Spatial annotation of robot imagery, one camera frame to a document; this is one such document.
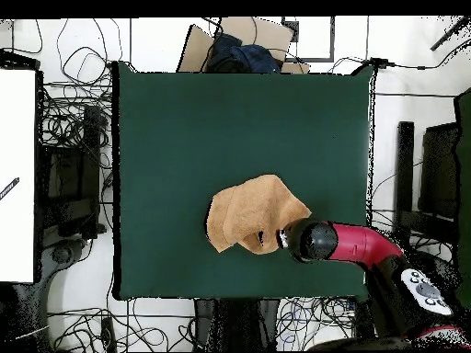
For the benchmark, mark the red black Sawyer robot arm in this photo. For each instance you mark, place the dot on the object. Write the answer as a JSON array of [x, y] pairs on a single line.
[[360, 242]]

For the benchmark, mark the black power strip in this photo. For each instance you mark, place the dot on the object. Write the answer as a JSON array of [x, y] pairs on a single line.
[[107, 332]]

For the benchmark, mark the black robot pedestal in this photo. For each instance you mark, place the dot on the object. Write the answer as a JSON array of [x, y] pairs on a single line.
[[235, 323]]

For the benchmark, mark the black tripod leg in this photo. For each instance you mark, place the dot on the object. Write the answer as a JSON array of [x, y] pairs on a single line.
[[447, 36]]

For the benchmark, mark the office chair base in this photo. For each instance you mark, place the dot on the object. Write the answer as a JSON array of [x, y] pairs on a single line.
[[60, 254]]

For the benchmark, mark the tan terry towel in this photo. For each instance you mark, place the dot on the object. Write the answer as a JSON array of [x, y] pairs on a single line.
[[250, 213]]

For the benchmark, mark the dark blue clothing pile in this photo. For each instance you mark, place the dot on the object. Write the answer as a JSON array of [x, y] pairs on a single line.
[[243, 55]]

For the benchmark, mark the dark green draped cloth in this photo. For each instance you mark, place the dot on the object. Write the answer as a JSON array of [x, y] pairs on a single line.
[[464, 184]]

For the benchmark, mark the dark green table cloth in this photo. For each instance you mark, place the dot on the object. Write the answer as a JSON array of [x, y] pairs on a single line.
[[176, 147]]

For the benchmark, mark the white desk top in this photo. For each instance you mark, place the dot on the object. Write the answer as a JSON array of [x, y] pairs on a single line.
[[16, 165]]

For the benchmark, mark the open cardboard box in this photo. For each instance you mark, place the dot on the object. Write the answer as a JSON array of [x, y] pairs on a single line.
[[265, 35]]

